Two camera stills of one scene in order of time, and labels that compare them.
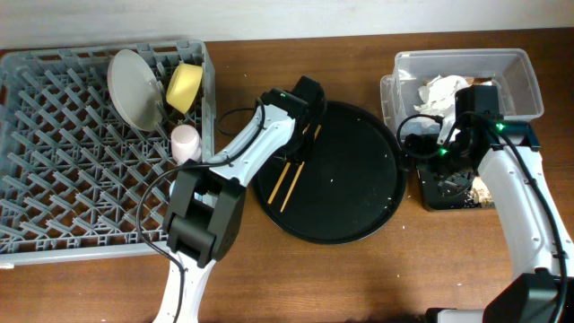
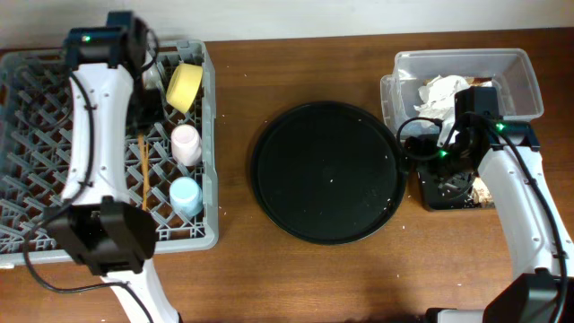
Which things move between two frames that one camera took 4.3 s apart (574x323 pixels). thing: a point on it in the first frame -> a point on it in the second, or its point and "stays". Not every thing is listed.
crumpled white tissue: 439,96 stays
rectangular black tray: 447,190 stays
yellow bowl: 183,85 stays
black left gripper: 302,153 -> 151,121
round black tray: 342,182 stays
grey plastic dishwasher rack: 91,139 stays
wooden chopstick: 279,182 -> 143,170
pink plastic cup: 186,144 stays
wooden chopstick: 297,177 -> 146,169
